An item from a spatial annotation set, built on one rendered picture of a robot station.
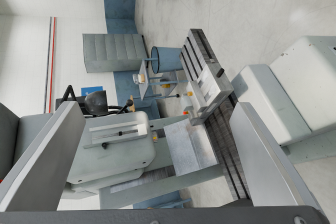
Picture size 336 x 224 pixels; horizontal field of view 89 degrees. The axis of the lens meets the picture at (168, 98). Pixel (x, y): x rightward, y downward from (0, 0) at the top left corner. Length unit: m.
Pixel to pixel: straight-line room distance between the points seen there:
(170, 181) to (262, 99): 0.69
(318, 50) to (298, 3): 1.04
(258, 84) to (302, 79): 0.15
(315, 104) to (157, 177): 0.83
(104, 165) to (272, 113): 0.63
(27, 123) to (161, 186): 0.74
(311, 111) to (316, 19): 1.01
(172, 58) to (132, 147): 2.42
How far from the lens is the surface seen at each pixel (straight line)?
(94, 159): 0.64
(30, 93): 6.26
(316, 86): 0.80
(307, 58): 0.81
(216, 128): 0.90
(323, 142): 1.50
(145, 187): 1.09
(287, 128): 0.75
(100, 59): 5.72
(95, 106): 0.51
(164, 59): 2.88
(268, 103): 0.76
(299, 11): 1.79
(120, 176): 0.82
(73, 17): 8.35
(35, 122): 0.69
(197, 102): 0.80
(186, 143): 1.13
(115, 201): 1.08
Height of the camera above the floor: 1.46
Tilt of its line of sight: 19 degrees down
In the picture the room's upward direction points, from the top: 97 degrees counter-clockwise
